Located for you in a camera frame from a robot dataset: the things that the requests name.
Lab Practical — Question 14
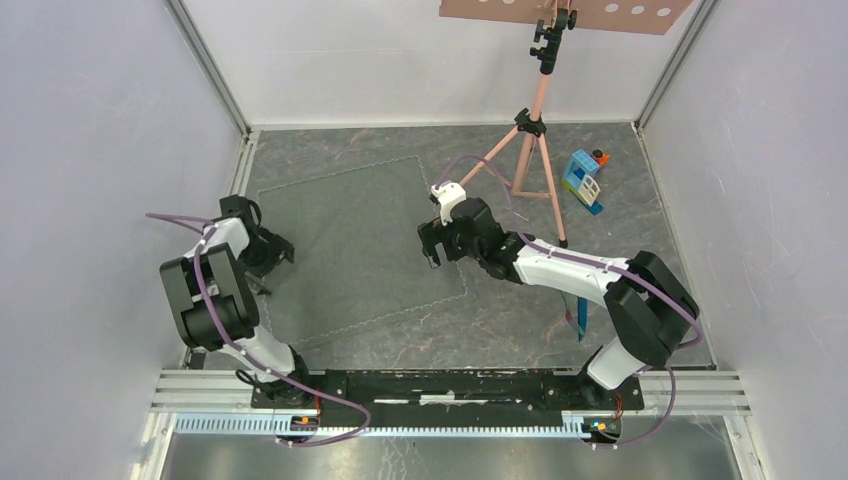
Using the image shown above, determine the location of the purple plastic utensil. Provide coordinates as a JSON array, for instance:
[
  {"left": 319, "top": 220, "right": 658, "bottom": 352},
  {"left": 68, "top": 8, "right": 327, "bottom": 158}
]
[{"left": 563, "top": 297, "right": 581, "bottom": 335}]

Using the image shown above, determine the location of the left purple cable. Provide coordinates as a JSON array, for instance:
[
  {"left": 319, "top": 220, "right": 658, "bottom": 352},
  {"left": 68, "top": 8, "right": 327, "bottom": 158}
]
[{"left": 145, "top": 211, "right": 372, "bottom": 449}]

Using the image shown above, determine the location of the pink music stand tripod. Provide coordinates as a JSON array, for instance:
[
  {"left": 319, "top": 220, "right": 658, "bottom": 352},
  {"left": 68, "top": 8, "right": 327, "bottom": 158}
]
[{"left": 439, "top": 0, "right": 691, "bottom": 247}]

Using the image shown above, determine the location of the grey cloth napkin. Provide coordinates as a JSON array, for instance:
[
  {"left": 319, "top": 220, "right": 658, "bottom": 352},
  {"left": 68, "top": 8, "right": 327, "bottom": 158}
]
[{"left": 257, "top": 156, "right": 469, "bottom": 351}]

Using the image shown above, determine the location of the colourful toy block house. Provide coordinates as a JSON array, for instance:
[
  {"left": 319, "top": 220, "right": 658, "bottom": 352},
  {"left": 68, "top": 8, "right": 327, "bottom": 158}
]
[{"left": 562, "top": 149, "right": 609, "bottom": 215}]

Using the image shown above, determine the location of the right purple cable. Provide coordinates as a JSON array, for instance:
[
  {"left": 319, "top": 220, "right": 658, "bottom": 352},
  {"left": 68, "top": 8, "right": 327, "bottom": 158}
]
[{"left": 433, "top": 155, "right": 705, "bottom": 452}]

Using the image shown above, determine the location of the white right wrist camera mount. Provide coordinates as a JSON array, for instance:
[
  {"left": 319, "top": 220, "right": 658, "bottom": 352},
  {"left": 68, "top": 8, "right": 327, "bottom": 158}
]
[{"left": 430, "top": 182, "right": 467, "bottom": 226}]

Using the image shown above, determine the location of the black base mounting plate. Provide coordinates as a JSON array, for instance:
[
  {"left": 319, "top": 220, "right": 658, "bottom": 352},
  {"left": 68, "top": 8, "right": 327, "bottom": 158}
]
[{"left": 251, "top": 369, "right": 645, "bottom": 429}]

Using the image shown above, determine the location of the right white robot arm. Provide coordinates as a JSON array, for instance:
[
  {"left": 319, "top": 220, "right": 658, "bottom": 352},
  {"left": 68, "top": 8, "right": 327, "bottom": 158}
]
[{"left": 418, "top": 194, "right": 703, "bottom": 408}]

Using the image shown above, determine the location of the purple cable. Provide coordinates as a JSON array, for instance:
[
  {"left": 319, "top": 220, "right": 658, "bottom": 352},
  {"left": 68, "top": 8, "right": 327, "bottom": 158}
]
[
  {"left": 145, "top": 211, "right": 372, "bottom": 449},
  {"left": 433, "top": 155, "right": 705, "bottom": 452}
]

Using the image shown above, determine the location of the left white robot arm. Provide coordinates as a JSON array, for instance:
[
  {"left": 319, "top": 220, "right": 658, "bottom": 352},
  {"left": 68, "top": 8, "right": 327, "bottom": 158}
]
[{"left": 159, "top": 195, "right": 314, "bottom": 408}]

